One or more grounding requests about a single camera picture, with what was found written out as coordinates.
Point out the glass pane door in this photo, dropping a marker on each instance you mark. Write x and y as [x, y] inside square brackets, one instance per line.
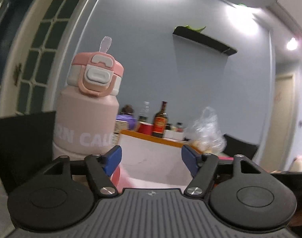
[42, 62]

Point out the green plant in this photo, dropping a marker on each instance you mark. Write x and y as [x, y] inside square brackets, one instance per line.
[195, 28]

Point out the cream door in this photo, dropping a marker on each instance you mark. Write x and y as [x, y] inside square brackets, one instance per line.
[284, 114]

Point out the black wall shelf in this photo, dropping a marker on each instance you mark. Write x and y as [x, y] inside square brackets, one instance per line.
[205, 41]

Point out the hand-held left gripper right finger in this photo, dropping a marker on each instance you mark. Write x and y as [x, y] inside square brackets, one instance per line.
[190, 160]

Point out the red cup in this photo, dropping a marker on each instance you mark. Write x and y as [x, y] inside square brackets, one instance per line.
[145, 129]

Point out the clear plastic bottle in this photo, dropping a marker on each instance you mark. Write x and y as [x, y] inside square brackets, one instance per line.
[144, 112]

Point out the clear plastic bag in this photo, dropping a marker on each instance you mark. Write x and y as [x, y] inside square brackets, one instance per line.
[206, 131]

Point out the orange cardboard box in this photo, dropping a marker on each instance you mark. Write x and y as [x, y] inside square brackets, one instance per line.
[153, 158]

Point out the black chair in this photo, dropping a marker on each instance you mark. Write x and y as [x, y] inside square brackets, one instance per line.
[240, 146]
[22, 148]

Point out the dark liquor bottle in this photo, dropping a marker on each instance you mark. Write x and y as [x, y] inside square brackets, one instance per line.
[159, 126]

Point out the brown figurine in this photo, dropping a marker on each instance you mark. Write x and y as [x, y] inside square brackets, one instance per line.
[127, 109]

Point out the ceiling spotlight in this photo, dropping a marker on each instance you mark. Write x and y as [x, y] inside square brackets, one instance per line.
[292, 44]

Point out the white container row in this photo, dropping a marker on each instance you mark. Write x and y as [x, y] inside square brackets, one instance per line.
[174, 135]

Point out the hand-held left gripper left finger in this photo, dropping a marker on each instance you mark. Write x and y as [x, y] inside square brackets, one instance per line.
[113, 159]

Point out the purple bag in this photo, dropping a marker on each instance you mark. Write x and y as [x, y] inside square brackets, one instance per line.
[129, 122]

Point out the black jar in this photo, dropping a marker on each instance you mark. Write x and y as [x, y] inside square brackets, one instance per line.
[168, 126]

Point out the pink water bottle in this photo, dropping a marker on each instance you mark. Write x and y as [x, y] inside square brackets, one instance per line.
[86, 119]

